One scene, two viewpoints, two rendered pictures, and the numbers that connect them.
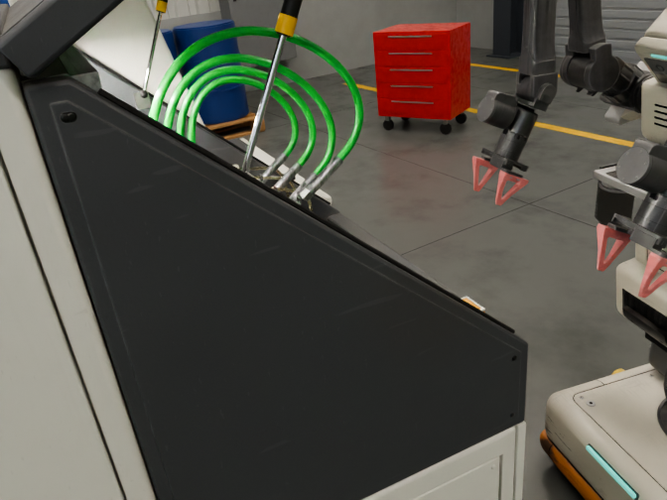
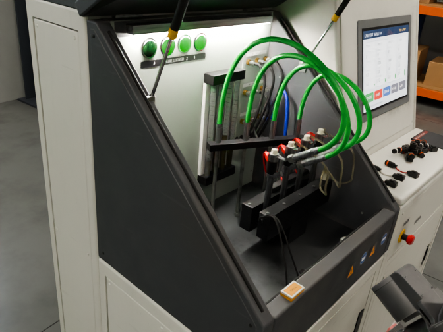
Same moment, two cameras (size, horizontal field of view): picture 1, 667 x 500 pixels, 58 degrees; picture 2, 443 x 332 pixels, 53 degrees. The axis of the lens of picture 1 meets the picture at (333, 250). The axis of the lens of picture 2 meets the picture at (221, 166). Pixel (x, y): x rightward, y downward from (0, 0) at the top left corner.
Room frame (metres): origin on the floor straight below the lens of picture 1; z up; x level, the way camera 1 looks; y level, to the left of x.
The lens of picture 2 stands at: (0.36, -0.81, 1.61)
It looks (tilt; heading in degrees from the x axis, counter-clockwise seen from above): 26 degrees down; 63
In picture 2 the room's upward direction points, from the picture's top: 5 degrees clockwise
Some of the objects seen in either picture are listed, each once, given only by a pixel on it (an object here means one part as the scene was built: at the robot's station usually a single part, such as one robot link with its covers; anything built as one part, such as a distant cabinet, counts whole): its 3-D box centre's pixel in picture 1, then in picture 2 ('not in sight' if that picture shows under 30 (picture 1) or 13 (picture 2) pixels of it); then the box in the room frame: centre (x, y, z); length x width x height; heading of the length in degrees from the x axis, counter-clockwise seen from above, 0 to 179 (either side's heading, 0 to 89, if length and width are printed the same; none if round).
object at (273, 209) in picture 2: not in sight; (287, 211); (1.08, 0.14, 0.91); 0.34 x 0.10 x 0.15; 23
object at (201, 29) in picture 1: (183, 84); not in sight; (5.92, 1.25, 0.51); 1.20 x 0.85 x 1.02; 117
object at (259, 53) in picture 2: not in sight; (255, 89); (1.09, 0.42, 1.20); 0.13 x 0.03 x 0.31; 23
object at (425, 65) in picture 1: (422, 78); not in sight; (5.34, -0.95, 0.43); 0.70 x 0.46 x 0.86; 54
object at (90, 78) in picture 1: (67, 58); (209, 23); (0.87, 0.33, 1.43); 0.54 x 0.03 x 0.02; 23
